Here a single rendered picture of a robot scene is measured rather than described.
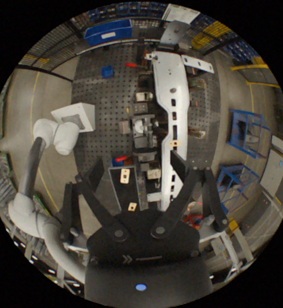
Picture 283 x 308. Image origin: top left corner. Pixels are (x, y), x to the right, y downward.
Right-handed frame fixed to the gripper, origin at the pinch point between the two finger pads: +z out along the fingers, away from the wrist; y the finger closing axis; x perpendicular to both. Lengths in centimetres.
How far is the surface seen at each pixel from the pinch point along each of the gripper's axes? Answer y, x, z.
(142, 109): 4.5, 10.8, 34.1
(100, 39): -17, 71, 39
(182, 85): 32, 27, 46
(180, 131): 29, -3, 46
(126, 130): -4.3, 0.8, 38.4
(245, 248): 519, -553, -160
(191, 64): 43, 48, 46
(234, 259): 269, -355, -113
